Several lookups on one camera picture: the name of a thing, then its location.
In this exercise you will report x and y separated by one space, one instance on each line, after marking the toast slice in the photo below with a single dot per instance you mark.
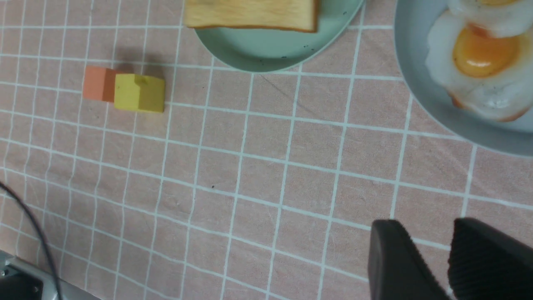
289 15

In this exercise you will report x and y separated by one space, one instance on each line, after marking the green centre plate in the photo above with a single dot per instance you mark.
272 50

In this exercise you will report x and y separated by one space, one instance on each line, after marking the yellow block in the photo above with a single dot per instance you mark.
139 93

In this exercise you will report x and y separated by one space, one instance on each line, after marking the pink checked tablecloth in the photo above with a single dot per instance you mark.
247 186

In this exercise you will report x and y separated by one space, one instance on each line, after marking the grey egg plate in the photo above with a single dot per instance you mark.
412 22

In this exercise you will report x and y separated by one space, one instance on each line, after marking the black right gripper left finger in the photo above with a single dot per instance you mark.
396 269

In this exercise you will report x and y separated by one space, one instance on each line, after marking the orange block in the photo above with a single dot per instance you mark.
99 83

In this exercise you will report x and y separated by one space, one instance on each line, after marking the fried egg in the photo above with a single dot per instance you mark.
491 77
499 18

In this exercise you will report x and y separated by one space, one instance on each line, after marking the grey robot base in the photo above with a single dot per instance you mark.
22 280

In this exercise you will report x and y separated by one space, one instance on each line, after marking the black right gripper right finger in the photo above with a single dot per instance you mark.
487 264

